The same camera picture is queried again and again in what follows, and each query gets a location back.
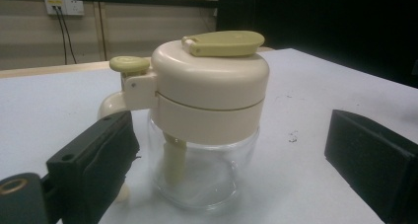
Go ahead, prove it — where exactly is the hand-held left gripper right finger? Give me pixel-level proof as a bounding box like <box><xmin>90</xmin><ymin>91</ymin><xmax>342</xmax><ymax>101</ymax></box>
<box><xmin>323</xmin><ymin>109</ymin><xmax>418</xmax><ymax>224</ymax></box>

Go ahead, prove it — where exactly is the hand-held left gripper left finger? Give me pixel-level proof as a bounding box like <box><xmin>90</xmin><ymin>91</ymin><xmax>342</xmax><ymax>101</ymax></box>
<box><xmin>45</xmin><ymin>111</ymin><xmax>141</xmax><ymax>224</ymax></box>

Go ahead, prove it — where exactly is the glass jar with cream lid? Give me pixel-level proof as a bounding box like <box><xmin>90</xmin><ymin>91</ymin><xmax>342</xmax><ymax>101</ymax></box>
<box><xmin>97</xmin><ymin>30</ymin><xmax>271</xmax><ymax>214</ymax></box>

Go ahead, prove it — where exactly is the white table cover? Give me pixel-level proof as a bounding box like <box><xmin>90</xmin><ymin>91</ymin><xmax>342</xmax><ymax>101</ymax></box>
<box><xmin>0</xmin><ymin>47</ymin><xmax>418</xmax><ymax>224</ymax></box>

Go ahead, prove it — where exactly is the dark curtain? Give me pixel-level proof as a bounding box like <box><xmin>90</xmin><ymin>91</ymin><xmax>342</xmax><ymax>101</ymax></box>
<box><xmin>216</xmin><ymin>0</ymin><xmax>418</xmax><ymax>89</ymax></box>

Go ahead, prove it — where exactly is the white wall socket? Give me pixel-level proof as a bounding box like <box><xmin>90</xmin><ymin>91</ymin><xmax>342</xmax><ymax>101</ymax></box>
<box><xmin>43</xmin><ymin>0</ymin><xmax>86</xmax><ymax>17</ymax></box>

